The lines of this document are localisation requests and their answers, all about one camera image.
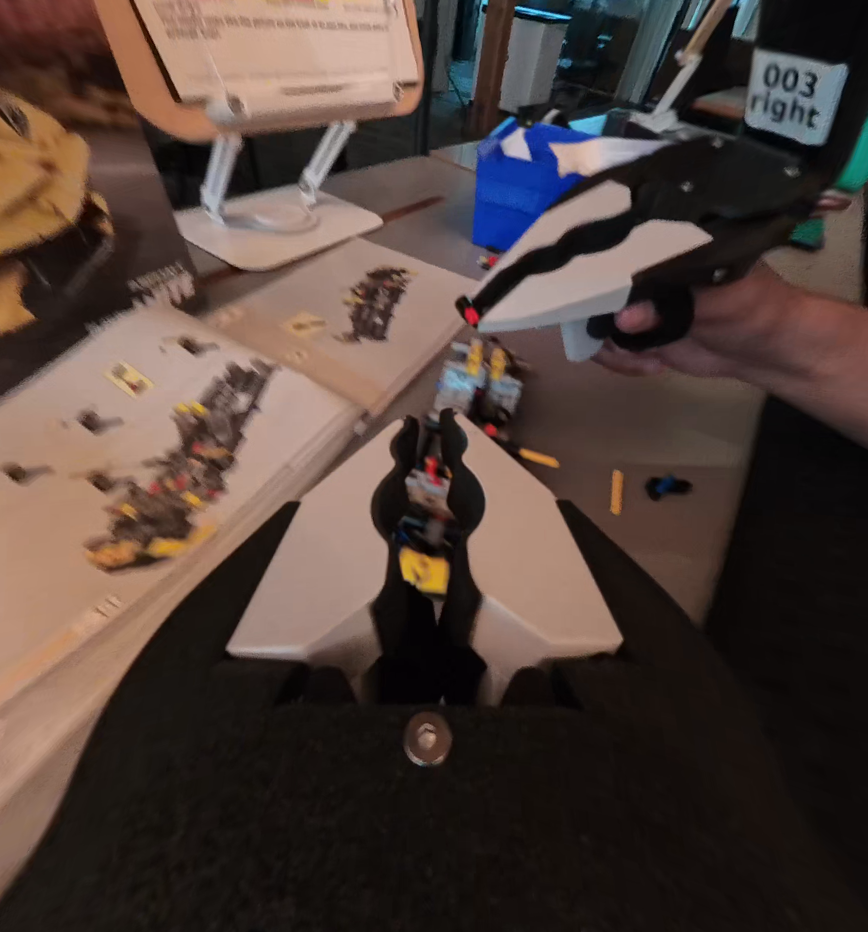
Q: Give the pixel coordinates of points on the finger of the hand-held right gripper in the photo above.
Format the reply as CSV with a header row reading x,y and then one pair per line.
x,y
565,218
608,269

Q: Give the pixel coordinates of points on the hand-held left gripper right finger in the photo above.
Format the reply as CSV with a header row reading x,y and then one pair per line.
x,y
543,582

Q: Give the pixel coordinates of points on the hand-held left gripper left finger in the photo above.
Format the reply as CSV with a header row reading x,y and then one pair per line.
x,y
317,582

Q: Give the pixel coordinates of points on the yellow lego axle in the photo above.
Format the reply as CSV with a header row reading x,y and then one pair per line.
x,y
617,493

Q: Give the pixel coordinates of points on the red lego pin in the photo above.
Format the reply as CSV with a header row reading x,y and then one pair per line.
x,y
470,313

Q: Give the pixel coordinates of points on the black lego connector blue pin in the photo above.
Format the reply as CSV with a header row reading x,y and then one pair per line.
x,y
668,487

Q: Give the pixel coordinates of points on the person's right forearm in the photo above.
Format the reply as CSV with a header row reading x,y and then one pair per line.
x,y
841,378

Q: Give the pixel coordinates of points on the lego car chassis model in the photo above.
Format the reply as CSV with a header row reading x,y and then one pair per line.
x,y
477,386

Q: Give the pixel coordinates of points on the yellow toy car set box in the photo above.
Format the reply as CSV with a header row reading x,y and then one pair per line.
x,y
41,204

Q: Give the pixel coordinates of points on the person's right hand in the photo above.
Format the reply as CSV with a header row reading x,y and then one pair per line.
x,y
732,327

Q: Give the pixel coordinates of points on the blue plastic bin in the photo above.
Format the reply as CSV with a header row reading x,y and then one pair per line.
x,y
521,196

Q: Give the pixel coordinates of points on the white papers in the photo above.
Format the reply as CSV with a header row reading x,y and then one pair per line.
x,y
594,153

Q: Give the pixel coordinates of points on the white cabinet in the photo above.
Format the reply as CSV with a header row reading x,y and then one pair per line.
x,y
539,58

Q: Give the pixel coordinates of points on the open instruction booklet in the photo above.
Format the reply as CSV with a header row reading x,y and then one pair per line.
x,y
150,437

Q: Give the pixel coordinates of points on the black dimpled pad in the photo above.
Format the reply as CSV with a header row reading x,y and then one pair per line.
x,y
812,619

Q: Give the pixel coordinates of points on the white document stand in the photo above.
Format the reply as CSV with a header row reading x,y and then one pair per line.
x,y
273,226

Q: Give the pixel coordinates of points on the printed task sheet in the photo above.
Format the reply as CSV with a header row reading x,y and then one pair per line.
x,y
281,44

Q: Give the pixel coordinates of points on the wooden post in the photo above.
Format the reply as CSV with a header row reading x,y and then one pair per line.
x,y
492,65

